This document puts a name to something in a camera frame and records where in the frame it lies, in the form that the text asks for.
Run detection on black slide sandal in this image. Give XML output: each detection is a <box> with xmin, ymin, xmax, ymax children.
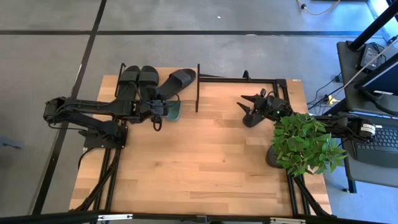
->
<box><xmin>242</xmin><ymin>111</ymin><xmax>266</xmax><ymax>129</ymax></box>
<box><xmin>117</xmin><ymin>65</ymin><xmax>141</xmax><ymax>102</ymax></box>
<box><xmin>137</xmin><ymin>65</ymin><xmax>160</xmax><ymax>102</ymax></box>
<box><xmin>156</xmin><ymin>68</ymin><xmax>197</xmax><ymax>101</ymax></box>

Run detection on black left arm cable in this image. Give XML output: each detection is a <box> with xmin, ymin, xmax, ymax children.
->
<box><xmin>123</xmin><ymin>79</ymin><xmax>182</xmax><ymax>133</ymax></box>

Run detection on thin white cable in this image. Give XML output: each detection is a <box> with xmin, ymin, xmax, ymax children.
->
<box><xmin>341</xmin><ymin>37</ymin><xmax>398</xmax><ymax>91</ymax></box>

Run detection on green leafy potted plant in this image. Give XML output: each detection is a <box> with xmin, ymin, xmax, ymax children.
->
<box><xmin>266</xmin><ymin>112</ymin><xmax>348</xmax><ymax>179</ymax></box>

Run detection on silver frame bracket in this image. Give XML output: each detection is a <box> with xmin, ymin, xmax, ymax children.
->
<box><xmin>269</xmin><ymin>217</ymin><xmax>307</xmax><ymax>224</ymax></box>
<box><xmin>97</xmin><ymin>213</ymin><xmax>134</xmax><ymax>222</ymax></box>

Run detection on dark grey desk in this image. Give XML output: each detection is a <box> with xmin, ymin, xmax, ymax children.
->
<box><xmin>336</xmin><ymin>40</ymin><xmax>398</xmax><ymax>194</ymax></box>

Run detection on black diagonal pole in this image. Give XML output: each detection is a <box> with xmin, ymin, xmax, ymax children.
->
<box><xmin>348</xmin><ymin>0</ymin><xmax>398</xmax><ymax>51</ymax></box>

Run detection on black desk monitor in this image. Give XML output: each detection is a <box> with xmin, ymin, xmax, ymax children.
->
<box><xmin>354</xmin><ymin>52</ymin><xmax>398</xmax><ymax>98</ymax></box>

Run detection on black laptop keyboard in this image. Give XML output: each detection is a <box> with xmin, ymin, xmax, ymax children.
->
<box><xmin>337</xmin><ymin>111</ymin><xmax>398</xmax><ymax>170</ymax></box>

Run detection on black floor power cable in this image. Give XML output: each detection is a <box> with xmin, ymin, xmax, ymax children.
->
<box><xmin>307</xmin><ymin>73</ymin><xmax>346</xmax><ymax>110</ymax></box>

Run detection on dark round plant pot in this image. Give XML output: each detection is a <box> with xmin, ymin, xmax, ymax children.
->
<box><xmin>265</xmin><ymin>146</ymin><xmax>285</xmax><ymax>169</ymax></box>

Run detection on teal slide sandal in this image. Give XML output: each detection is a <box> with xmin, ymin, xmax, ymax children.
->
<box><xmin>164</xmin><ymin>100</ymin><xmax>183</xmax><ymax>123</ymax></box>

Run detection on black aluminium rig frame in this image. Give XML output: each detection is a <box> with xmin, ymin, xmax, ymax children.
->
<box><xmin>0</xmin><ymin>70</ymin><xmax>389</xmax><ymax>224</ymax></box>

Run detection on black power adapter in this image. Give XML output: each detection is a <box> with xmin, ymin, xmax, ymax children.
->
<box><xmin>359</xmin><ymin>43</ymin><xmax>381</xmax><ymax>71</ymax></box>

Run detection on tan floor cable black plug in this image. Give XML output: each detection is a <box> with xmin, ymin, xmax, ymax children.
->
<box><xmin>296</xmin><ymin>0</ymin><xmax>342</xmax><ymax>16</ymax></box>

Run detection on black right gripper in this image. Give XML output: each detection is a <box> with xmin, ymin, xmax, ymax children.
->
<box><xmin>236</xmin><ymin>88</ymin><xmax>293</xmax><ymax>122</ymax></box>

